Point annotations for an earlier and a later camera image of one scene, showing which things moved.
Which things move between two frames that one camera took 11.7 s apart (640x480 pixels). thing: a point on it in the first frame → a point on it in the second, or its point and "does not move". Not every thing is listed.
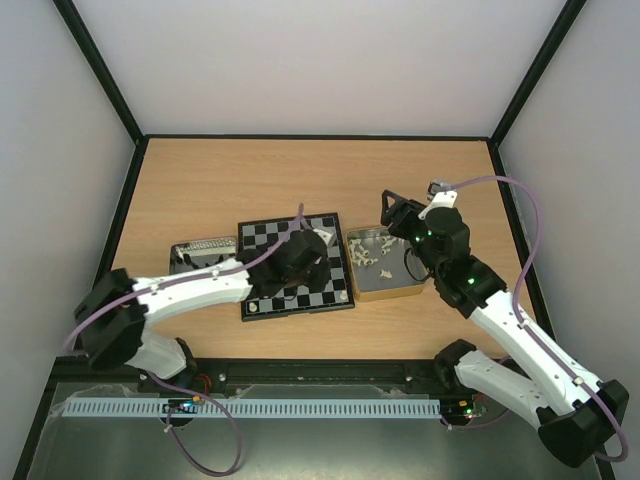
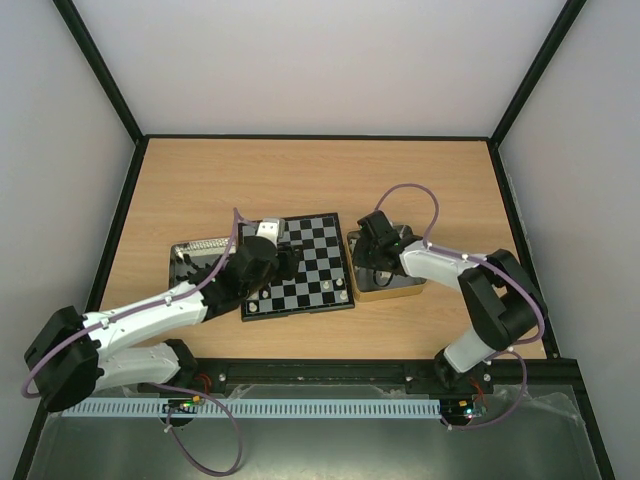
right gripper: [400, 214] → [364, 253]
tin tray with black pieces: [199, 254] does not move
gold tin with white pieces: [383, 265] does not move
